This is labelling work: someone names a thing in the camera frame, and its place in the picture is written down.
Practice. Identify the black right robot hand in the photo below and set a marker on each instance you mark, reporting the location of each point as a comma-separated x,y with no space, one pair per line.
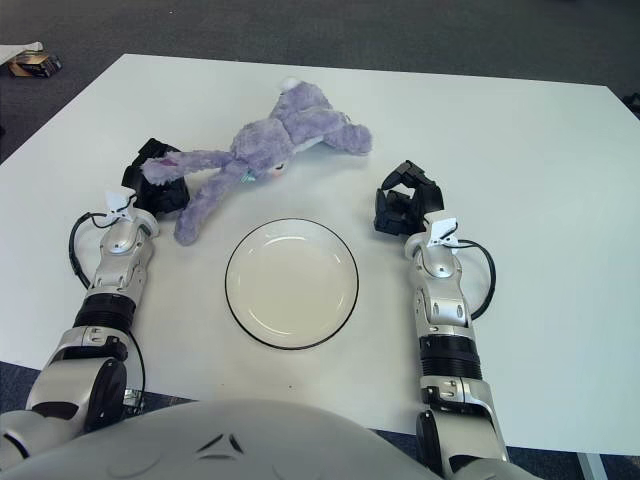
405,205

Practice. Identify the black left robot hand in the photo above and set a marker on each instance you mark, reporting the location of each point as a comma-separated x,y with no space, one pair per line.
160,197

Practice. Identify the purple plush bunny doll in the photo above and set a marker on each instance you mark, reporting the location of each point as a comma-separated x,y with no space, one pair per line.
300,120

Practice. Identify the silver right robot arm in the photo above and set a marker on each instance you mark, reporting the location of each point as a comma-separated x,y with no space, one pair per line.
442,300

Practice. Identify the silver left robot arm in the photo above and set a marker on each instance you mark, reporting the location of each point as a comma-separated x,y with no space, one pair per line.
117,260

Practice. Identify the white plate with black rim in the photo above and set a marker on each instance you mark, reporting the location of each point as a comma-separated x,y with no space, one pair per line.
292,285

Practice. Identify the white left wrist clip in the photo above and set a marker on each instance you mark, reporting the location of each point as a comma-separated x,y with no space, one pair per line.
119,205

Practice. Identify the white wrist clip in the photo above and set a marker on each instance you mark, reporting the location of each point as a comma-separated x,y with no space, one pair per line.
119,205
440,230

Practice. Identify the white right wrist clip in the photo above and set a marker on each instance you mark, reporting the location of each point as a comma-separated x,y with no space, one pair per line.
440,230

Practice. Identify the black cardboard box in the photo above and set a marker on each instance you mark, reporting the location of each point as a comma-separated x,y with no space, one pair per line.
35,65

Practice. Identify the black floor object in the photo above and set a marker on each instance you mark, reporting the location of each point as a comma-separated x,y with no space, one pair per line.
634,102

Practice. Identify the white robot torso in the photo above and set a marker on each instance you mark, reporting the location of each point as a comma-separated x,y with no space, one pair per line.
225,440

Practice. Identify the white table leg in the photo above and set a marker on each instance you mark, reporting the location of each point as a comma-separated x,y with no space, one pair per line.
592,467

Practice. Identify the black table frame bracket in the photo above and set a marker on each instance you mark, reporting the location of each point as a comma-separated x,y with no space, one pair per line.
132,397

